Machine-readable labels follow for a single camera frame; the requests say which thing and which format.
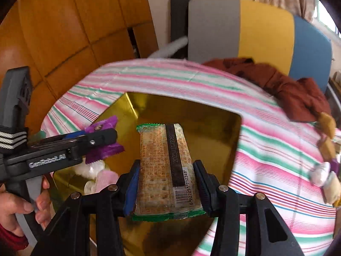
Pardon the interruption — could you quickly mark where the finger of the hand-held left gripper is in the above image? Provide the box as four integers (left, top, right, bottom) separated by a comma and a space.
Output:
28, 131, 88, 148
71, 128, 118, 164

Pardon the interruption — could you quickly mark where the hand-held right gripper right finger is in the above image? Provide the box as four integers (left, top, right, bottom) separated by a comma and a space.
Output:
192, 160, 305, 256

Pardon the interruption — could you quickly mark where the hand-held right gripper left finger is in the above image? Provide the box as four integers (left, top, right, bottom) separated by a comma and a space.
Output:
30, 160, 141, 256

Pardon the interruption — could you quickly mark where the purple snack packet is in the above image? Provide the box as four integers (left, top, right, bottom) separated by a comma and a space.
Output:
85, 115, 125, 164

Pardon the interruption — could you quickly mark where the green-edged cracker packet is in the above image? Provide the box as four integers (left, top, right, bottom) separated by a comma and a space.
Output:
132, 123, 207, 222

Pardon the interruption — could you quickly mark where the gold box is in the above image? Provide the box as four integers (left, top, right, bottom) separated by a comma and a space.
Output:
53, 92, 243, 256

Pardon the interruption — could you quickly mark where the white sponge block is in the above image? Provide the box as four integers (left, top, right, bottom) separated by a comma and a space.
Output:
310, 162, 331, 187

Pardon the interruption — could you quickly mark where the person's left forearm red sleeve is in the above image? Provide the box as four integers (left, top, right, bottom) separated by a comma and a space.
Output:
0, 223, 29, 252

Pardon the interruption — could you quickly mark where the person's left hand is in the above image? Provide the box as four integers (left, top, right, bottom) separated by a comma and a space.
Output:
0, 177, 52, 236

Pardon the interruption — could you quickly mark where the pink snack packet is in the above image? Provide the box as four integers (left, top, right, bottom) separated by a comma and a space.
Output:
95, 170, 119, 192

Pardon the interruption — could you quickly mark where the clear bag of white candies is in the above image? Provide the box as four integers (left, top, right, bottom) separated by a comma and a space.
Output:
73, 159, 105, 180

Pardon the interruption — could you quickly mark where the green object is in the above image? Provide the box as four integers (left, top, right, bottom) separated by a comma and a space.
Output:
29, 131, 47, 142

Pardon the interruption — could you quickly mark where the small clear candy packet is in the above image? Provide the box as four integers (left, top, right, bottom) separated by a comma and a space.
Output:
84, 180, 96, 195

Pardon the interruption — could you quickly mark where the striped tablecloth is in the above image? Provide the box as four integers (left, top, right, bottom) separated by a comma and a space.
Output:
41, 58, 341, 256

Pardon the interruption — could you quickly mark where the white cloth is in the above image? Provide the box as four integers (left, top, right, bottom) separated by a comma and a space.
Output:
148, 37, 188, 58

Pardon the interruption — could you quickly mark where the wooden wardrobe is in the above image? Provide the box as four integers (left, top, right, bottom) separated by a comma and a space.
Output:
0, 0, 160, 144

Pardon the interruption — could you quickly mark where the cream snack packet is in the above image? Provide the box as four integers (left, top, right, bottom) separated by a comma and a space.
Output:
323, 172, 341, 206

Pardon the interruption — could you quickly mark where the rust brown garment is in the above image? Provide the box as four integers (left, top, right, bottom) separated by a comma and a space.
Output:
204, 57, 332, 123

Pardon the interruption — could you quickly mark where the grey yellow blue sofa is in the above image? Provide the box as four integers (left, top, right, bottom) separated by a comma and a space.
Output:
188, 0, 332, 94

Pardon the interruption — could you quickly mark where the wooden side shelf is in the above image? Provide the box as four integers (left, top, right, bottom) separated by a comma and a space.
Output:
330, 71, 341, 96

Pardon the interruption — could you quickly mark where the window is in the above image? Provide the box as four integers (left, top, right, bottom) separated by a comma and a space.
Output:
316, 1, 341, 36

